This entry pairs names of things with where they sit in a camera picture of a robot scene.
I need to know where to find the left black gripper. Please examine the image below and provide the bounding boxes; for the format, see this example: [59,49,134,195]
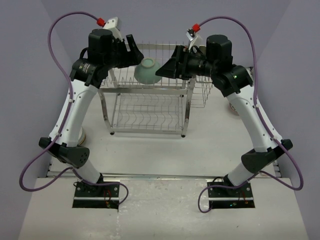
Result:
[104,34,144,70]

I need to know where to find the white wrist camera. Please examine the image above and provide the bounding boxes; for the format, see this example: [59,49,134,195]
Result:
[103,17,124,42]
[186,28,203,51]

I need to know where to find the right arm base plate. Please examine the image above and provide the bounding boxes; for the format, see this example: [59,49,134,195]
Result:
[207,182,255,210]

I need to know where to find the light blue white bowl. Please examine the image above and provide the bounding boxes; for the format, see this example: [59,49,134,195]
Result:
[78,127,86,145]

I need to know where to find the stainless steel dish rack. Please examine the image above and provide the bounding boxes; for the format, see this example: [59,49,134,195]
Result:
[96,42,201,139]

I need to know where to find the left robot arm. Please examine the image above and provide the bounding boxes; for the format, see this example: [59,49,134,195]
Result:
[38,29,144,197]

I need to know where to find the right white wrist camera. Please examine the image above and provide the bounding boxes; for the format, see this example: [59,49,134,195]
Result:
[186,28,203,51]

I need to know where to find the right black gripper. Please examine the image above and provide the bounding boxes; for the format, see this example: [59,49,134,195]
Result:
[156,44,218,80]

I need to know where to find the celadon green bowl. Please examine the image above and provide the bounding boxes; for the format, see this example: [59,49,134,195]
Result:
[134,57,162,85]

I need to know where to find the wire utensil basket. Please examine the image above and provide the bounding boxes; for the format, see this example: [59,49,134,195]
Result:
[191,76,213,108]

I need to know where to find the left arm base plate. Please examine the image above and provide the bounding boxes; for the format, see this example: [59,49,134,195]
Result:
[72,181,120,210]

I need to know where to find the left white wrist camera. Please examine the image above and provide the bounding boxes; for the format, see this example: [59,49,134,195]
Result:
[103,17,124,42]

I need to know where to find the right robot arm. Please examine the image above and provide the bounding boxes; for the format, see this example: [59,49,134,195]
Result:
[155,34,293,197]

